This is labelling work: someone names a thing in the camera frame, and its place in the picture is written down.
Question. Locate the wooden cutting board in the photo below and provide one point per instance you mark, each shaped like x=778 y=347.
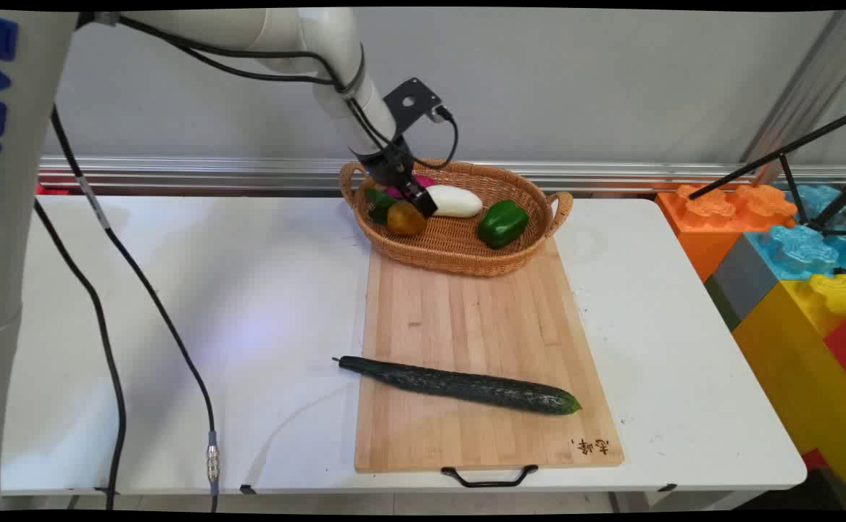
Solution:
x=480 y=348

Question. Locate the woven wicker basket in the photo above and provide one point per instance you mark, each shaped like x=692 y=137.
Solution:
x=459 y=246

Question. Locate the blue toy block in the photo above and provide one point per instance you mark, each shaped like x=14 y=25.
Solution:
x=799 y=243

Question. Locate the orange toy block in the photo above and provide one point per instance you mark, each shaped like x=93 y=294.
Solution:
x=712 y=217

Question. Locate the black tripod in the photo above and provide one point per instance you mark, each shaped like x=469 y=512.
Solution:
x=792 y=156

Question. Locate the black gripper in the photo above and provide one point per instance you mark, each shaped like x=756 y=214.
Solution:
x=391 y=165

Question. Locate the green bell pepper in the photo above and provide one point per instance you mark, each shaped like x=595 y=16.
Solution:
x=502 y=223

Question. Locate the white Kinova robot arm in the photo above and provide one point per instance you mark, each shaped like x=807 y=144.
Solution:
x=24 y=217

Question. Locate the long dark green cucumber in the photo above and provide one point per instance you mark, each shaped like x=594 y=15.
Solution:
x=466 y=386

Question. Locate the red object behind table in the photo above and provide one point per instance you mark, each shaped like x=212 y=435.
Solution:
x=51 y=191

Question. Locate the orange pepper with green stem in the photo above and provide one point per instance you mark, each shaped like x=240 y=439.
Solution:
x=404 y=217

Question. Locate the aluminium rail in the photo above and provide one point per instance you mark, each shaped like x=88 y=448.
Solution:
x=212 y=174

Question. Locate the pink vegetable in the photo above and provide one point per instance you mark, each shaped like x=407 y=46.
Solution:
x=422 y=181

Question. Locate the yellow toy block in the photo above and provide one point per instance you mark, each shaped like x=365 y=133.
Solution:
x=799 y=362

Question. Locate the white eggplant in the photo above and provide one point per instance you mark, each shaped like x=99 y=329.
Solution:
x=457 y=201

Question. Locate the grey toy block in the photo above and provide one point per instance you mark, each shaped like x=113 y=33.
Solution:
x=741 y=283

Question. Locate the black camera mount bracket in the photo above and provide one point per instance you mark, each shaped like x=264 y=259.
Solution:
x=412 y=101

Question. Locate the aluminium frame post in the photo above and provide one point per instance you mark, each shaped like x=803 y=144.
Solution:
x=807 y=80

